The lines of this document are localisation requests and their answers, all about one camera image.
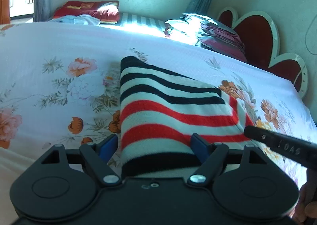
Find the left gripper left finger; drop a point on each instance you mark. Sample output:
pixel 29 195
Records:
pixel 95 159

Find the person's right hand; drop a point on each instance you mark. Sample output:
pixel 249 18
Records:
pixel 306 207

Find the striped knit child sweater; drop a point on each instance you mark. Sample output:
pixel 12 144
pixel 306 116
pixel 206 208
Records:
pixel 160 111

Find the floral white bed sheet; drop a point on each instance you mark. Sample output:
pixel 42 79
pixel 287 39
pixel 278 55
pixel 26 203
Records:
pixel 60 84

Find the red scalloped headboard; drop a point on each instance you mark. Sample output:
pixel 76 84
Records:
pixel 260 36

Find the striped blue white mattress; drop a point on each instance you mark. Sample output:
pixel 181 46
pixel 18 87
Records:
pixel 133 21

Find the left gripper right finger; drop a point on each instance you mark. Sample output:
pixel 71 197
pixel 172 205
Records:
pixel 211 156

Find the light blue cloth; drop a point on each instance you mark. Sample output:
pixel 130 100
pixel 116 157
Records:
pixel 83 19

